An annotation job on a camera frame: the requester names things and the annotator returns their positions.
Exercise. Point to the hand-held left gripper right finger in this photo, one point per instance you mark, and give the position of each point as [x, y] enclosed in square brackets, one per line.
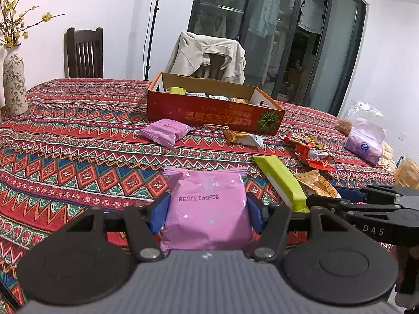
[257, 212]

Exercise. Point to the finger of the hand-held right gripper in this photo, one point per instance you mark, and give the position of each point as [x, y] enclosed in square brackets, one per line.
[350, 192]
[330, 201]

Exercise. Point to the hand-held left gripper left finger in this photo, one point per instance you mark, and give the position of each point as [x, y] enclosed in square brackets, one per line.
[158, 214]

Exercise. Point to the pink snack packet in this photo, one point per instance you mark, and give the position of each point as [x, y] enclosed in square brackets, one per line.
[206, 209]
[165, 132]

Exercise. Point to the orange cardboard box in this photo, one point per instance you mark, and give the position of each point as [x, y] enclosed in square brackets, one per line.
[209, 114]

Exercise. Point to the brown crisps packet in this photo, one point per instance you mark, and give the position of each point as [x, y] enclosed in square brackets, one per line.
[319, 186]

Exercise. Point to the long green snack packet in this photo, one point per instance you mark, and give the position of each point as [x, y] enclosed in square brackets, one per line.
[281, 180]

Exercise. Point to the purple tissue pack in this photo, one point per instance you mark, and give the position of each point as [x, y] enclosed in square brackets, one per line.
[365, 142]

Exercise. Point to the bag of crackers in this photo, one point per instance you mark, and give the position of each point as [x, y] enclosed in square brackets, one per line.
[388, 155]

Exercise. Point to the red snack packet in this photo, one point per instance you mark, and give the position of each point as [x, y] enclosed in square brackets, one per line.
[309, 152]

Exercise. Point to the patterned red tablecloth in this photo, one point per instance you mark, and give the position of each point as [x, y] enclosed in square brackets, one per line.
[81, 157]

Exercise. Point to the small green snack packet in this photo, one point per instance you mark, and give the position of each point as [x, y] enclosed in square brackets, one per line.
[176, 90]

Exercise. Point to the wooden chair under jacket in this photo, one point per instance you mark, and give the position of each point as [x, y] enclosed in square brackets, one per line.
[217, 67]

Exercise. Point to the beige jacket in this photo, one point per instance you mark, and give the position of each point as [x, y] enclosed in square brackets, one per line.
[193, 55]

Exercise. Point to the glass sliding doors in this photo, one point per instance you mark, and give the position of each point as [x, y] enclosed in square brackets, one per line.
[278, 39]

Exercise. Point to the dark wooden chair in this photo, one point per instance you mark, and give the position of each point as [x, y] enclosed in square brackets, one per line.
[84, 55]

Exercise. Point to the black light stand pole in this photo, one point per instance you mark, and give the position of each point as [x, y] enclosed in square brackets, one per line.
[153, 23]

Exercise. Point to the floral patterned vase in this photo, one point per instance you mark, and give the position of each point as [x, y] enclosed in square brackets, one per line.
[14, 85]

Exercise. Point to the yellow flower branches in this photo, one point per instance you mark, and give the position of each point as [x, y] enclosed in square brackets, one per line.
[13, 23]

